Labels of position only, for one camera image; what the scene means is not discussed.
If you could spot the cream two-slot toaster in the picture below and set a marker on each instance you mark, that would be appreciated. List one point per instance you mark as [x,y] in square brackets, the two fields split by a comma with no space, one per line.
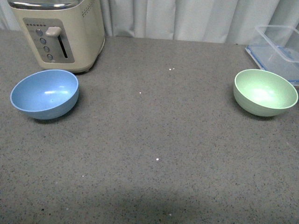
[62,34]

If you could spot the clear blue-clip container lid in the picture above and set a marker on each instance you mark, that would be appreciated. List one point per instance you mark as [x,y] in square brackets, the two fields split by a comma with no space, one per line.
[281,61]

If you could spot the white curtain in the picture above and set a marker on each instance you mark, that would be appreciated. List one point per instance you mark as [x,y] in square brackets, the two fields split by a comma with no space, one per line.
[220,21]

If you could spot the blue bowl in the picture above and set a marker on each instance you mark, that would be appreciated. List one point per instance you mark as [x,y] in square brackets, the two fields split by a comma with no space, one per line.
[47,94]

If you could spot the green bowl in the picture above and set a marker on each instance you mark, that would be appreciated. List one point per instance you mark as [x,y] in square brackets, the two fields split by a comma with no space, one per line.
[263,93]

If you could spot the clear plastic container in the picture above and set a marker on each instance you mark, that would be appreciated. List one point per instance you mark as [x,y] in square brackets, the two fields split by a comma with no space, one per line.
[274,35]

